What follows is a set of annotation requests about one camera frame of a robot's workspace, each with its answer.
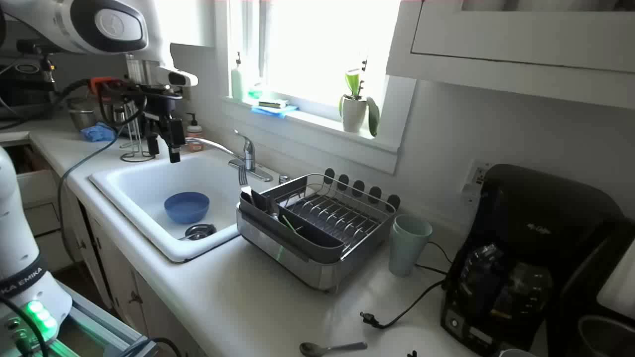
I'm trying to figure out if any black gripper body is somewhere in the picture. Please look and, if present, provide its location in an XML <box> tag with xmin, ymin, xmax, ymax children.
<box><xmin>106</xmin><ymin>79</ymin><xmax>189</xmax><ymax>139</ymax></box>

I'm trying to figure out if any green plastic utensil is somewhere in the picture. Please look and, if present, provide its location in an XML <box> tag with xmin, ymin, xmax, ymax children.
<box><xmin>280</xmin><ymin>210</ymin><xmax>302</xmax><ymax>238</ymax></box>

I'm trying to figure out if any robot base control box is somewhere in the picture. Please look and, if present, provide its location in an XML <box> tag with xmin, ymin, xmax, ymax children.
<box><xmin>0</xmin><ymin>284</ymin><xmax>161</xmax><ymax>357</ymax></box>

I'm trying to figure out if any grey utensil holder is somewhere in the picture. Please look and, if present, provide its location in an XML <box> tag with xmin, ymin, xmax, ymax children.
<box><xmin>237</xmin><ymin>186</ymin><xmax>346</xmax><ymax>266</ymax></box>

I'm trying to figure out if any steel dish drying rack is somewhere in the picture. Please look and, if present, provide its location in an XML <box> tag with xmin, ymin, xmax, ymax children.
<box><xmin>235</xmin><ymin>172</ymin><xmax>403</xmax><ymax>293</ymax></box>

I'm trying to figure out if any metal spoon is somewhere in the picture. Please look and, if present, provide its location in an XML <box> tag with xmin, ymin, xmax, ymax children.
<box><xmin>298</xmin><ymin>339</ymin><xmax>369</xmax><ymax>357</ymax></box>

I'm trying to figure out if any brown soap dispenser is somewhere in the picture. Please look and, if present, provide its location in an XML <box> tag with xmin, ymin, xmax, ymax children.
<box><xmin>185</xmin><ymin>113</ymin><xmax>207</xmax><ymax>153</ymax></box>

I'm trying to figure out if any white kitchen sink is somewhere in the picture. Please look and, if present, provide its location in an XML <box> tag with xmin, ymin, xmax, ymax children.
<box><xmin>88</xmin><ymin>149</ymin><xmax>294</xmax><ymax>266</ymax></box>

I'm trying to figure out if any blue glove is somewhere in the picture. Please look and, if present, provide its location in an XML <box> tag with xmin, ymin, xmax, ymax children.
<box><xmin>80</xmin><ymin>121</ymin><xmax>119</xmax><ymax>145</ymax></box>

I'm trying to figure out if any blue bowl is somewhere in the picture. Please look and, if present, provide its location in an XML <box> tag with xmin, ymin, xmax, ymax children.
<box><xmin>163</xmin><ymin>190</ymin><xmax>213</xmax><ymax>226</ymax></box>

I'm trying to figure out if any chrome faucet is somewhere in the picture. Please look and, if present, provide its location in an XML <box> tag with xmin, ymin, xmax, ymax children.
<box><xmin>195</xmin><ymin>129</ymin><xmax>276</xmax><ymax>188</ymax></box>

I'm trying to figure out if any metal pot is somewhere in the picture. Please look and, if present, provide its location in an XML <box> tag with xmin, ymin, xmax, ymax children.
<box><xmin>66</xmin><ymin>95</ymin><xmax>102</xmax><ymax>133</ymax></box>

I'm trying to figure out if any green soap pump bottle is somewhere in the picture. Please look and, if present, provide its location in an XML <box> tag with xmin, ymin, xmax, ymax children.
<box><xmin>229</xmin><ymin>51</ymin><xmax>246</xmax><ymax>103</ymax></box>

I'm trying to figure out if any sink drain strainer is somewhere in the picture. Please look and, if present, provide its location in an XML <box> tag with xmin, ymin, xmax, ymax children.
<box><xmin>183</xmin><ymin>222</ymin><xmax>219</xmax><ymax>242</ymax></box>

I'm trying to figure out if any espresso machine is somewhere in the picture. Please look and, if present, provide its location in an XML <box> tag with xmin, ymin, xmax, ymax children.
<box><xmin>0</xmin><ymin>55</ymin><xmax>58</xmax><ymax>121</ymax></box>

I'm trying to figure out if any white lower cabinet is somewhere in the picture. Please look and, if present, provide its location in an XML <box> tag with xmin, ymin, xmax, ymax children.
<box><xmin>0</xmin><ymin>141</ymin><xmax>207</xmax><ymax>357</ymax></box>

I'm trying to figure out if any potted plant in white pot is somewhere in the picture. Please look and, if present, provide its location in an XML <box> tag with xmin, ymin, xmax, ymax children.
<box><xmin>338</xmin><ymin>59</ymin><xmax>383</xmax><ymax>139</ymax></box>

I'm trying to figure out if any black coffee maker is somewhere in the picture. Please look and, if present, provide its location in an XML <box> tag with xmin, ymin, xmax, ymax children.
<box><xmin>441</xmin><ymin>163</ymin><xmax>627</xmax><ymax>355</ymax></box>

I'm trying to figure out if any steel pot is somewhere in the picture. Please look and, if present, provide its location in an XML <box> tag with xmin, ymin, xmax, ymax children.
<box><xmin>576</xmin><ymin>313</ymin><xmax>635</xmax><ymax>357</ymax></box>

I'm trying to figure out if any wire stand with ring base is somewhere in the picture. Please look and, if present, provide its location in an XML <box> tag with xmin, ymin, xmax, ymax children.
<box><xmin>119</xmin><ymin>97</ymin><xmax>157</xmax><ymax>165</ymax></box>

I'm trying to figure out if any orange cable strap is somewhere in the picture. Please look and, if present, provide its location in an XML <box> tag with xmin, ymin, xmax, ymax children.
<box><xmin>90</xmin><ymin>75</ymin><xmax>125</xmax><ymax>99</ymax></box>

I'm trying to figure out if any black stereo camera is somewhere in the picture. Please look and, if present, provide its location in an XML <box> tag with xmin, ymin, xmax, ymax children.
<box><xmin>16</xmin><ymin>38</ymin><xmax>58</xmax><ymax>55</ymax></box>

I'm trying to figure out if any black power cord with plug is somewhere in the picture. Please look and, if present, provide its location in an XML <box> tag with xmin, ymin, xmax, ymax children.
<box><xmin>360</xmin><ymin>238</ymin><xmax>459</xmax><ymax>331</ymax></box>

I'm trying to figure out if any wall outlet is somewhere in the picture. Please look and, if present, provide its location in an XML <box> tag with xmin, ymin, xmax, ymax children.
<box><xmin>461</xmin><ymin>157</ymin><xmax>492</xmax><ymax>196</ymax></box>

